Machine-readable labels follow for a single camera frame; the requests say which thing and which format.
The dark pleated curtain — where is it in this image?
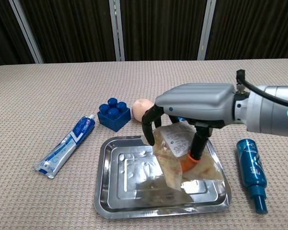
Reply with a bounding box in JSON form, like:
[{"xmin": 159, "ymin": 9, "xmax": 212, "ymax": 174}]
[{"xmin": 0, "ymin": 0, "xmax": 288, "ymax": 68}]

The clear bag of snacks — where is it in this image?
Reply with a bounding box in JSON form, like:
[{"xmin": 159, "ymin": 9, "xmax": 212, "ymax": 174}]
[{"xmin": 151, "ymin": 122, "xmax": 225, "ymax": 191}]

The grey metal frame post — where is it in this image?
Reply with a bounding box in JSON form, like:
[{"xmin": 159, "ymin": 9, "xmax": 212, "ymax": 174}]
[
  {"xmin": 9, "ymin": 0, "xmax": 44, "ymax": 64},
  {"xmin": 197, "ymin": 0, "xmax": 217, "ymax": 61},
  {"xmin": 108, "ymin": 0, "xmax": 126, "ymax": 62}
]

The blue toy building block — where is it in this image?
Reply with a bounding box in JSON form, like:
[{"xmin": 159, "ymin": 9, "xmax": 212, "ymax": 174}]
[{"xmin": 97, "ymin": 97, "xmax": 132, "ymax": 132}]

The blue spray bottle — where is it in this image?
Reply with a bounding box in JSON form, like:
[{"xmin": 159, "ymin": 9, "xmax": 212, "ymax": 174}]
[{"xmin": 236, "ymin": 138, "xmax": 269, "ymax": 215}]

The beige woven tablecloth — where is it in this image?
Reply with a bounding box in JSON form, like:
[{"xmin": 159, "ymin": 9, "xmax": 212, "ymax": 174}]
[{"xmin": 0, "ymin": 58, "xmax": 288, "ymax": 230}]

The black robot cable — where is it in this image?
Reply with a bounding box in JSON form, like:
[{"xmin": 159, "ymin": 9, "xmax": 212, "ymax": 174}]
[{"xmin": 236, "ymin": 69, "xmax": 288, "ymax": 109}]

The blue white toothpaste tube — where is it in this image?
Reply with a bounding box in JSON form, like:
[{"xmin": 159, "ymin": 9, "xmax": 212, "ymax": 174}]
[{"xmin": 34, "ymin": 114, "xmax": 96, "ymax": 179}]

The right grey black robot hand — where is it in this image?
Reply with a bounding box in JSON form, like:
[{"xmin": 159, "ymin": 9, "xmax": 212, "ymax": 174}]
[{"xmin": 142, "ymin": 83, "xmax": 236, "ymax": 173}]

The peach coloured ball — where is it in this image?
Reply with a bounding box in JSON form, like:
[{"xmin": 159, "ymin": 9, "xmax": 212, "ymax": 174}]
[{"xmin": 132, "ymin": 98, "xmax": 156, "ymax": 122}]

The stainless steel tray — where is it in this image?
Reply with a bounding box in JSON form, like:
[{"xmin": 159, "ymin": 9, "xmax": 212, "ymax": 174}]
[{"xmin": 94, "ymin": 135, "xmax": 232, "ymax": 219}]

